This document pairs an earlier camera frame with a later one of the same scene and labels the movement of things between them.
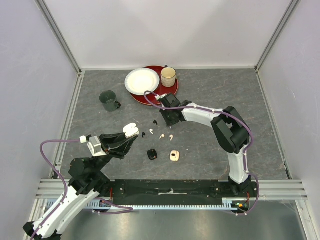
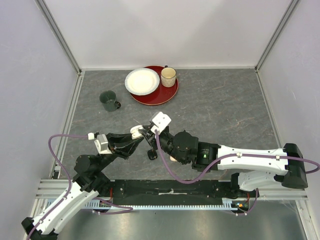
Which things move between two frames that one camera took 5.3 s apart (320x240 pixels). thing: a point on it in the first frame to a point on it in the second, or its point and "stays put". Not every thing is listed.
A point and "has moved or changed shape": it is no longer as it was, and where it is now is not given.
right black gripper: [168, 122] to [150, 136]
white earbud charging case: [130, 130] has moved or changed shape
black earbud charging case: [152, 154] stays put
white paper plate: [139, 80] stays put
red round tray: [160, 90] stays put
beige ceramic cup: [168, 76] stays put
